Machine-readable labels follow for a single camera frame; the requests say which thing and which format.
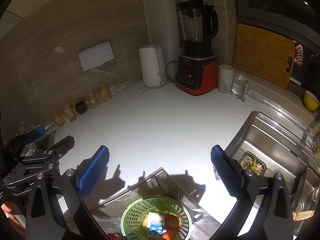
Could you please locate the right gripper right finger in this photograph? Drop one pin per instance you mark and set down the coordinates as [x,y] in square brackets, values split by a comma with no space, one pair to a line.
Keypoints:
[229,171]

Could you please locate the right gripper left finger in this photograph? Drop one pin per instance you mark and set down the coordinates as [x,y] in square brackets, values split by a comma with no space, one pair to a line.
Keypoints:
[90,171]

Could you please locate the red snack wrapper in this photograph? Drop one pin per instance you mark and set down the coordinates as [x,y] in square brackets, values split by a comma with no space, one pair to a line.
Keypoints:
[172,223]

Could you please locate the blue white milk carton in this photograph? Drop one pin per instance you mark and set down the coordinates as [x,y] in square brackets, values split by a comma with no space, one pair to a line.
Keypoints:
[156,230]

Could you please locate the orange mesh scrubber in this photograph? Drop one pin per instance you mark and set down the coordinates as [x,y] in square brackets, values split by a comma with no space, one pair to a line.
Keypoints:
[167,236]

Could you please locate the green plastic trash basket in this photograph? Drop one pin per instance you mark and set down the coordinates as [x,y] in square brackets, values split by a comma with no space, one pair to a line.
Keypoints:
[138,216]

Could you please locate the person left hand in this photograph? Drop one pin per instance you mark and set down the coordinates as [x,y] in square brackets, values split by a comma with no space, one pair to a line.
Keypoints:
[11,217]

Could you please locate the metal sink strainer tray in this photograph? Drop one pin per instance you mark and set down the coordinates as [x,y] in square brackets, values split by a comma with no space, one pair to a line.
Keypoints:
[251,161]

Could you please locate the stainless steel sink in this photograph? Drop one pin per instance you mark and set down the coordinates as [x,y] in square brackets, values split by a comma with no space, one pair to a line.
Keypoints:
[280,151]

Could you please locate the dark round jar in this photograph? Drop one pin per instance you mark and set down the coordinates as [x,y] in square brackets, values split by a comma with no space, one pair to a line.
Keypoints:
[81,107]

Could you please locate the amber glass jar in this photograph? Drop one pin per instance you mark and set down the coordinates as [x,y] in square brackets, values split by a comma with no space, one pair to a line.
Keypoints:
[104,92]
[93,101]

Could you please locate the clear glass mug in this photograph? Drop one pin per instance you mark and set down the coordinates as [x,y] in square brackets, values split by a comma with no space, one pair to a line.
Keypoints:
[240,87]

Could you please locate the white ceramic cup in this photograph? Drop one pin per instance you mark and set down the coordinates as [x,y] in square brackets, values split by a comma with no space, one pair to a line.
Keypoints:
[225,78]

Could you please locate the red black blender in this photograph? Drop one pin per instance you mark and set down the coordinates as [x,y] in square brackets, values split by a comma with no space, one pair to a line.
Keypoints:
[197,70]

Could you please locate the yellow bowl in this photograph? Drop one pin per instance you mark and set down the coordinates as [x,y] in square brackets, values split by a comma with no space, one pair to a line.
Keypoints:
[310,101]

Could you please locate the white electric kettle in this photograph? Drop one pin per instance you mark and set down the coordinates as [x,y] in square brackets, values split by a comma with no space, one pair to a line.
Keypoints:
[152,65]

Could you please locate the wooden cutting board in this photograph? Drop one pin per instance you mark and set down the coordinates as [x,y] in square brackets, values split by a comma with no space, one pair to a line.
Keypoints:
[265,54]

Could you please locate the white wall outlet cover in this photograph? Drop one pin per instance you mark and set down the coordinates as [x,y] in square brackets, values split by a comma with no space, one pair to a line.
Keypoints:
[96,55]

